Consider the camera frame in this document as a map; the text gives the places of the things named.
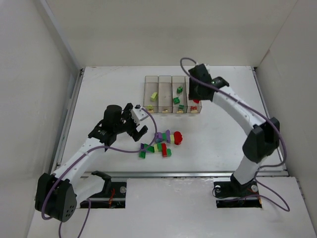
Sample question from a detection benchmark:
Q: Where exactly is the green square lego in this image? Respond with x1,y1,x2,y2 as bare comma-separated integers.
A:
176,86,184,94
173,97,180,105

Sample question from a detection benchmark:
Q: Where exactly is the purple lime lego cluster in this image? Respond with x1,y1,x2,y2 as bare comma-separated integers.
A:
155,130,175,144

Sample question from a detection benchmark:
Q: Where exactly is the red green lego stack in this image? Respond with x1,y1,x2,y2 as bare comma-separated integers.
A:
154,143,172,158

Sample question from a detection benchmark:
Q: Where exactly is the red round lego stack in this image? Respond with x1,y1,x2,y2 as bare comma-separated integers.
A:
173,131,183,145

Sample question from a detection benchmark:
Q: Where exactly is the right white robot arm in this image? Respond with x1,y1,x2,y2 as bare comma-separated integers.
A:
188,64,280,196

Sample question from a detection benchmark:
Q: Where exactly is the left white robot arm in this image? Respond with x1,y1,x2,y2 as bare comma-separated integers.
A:
35,103,151,222

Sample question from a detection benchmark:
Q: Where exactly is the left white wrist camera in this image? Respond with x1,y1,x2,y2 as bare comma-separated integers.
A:
131,105,149,124

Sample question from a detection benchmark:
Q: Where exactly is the aluminium rail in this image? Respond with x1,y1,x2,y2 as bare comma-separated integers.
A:
81,169,289,178

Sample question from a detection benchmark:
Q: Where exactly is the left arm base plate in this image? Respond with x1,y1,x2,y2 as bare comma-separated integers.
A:
89,181,127,209

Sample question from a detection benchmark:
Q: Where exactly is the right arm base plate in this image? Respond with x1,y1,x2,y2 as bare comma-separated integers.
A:
212,181,262,208

